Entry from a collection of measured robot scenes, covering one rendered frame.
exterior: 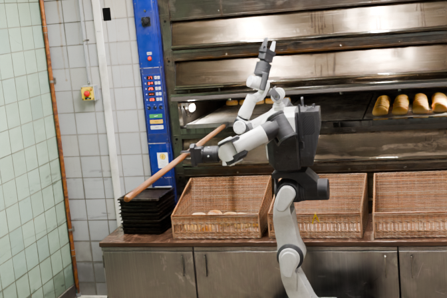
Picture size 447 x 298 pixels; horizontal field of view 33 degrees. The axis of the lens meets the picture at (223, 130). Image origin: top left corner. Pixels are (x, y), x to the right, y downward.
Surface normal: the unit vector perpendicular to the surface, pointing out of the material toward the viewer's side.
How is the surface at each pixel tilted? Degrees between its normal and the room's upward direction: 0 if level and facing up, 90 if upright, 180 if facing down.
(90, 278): 90
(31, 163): 90
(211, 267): 90
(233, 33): 70
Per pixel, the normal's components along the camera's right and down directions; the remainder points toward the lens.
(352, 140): -0.26, -0.17
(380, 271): -0.25, 0.18
